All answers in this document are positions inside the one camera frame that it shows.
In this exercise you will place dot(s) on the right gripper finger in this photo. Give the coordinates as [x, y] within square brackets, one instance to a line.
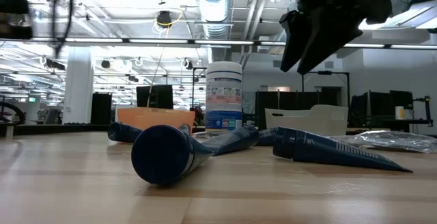
[334, 29]
[295, 36]

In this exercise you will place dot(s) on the dark blue toiletry tube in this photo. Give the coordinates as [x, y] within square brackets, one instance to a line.
[160, 155]
[123, 132]
[317, 149]
[267, 137]
[235, 140]

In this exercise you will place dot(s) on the black monitors row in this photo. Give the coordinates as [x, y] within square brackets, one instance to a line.
[379, 102]

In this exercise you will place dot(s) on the clear plastic wrapper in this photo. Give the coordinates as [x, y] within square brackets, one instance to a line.
[205, 135]

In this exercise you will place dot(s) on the grey plastic bin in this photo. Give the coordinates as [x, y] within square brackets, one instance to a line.
[314, 119]

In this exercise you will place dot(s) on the black aluminium table frame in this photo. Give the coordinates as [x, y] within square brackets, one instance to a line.
[61, 129]

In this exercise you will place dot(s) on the white pillar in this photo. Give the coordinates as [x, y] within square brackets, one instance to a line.
[78, 87]

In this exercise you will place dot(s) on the black partition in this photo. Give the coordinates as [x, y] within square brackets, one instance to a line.
[290, 99]

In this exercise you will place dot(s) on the black wheel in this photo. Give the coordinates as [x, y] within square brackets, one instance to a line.
[20, 111]

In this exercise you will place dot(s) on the orange plastic bin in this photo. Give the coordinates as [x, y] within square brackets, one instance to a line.
[160, 118]

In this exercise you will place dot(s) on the black cabinet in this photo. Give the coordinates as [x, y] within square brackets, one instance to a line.
[101, 109]

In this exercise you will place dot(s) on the black frame stand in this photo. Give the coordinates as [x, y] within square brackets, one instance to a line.
[338, 72]

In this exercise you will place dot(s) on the black ceiling camera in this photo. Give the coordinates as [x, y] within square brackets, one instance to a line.
[164, 19]

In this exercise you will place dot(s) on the black desk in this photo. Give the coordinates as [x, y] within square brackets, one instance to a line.
[406, 122]

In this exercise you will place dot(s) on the white wipes canister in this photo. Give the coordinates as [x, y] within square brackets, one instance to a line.
[223, 94]

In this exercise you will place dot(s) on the long ceiling light bar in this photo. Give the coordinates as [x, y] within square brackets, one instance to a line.
[191, 42]

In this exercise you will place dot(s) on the ribbed silver ventilation duct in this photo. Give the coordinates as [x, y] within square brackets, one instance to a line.
[215, 9]

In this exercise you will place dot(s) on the black clamp stand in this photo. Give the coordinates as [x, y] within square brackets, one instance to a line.
[427, 109]

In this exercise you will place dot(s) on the black monitor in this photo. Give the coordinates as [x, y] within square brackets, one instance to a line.
[155, 97]

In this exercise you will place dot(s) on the white roll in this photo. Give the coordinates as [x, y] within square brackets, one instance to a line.
[399, 113]

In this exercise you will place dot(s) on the clear plastic bag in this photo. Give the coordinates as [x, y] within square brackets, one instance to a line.
[392, 140]

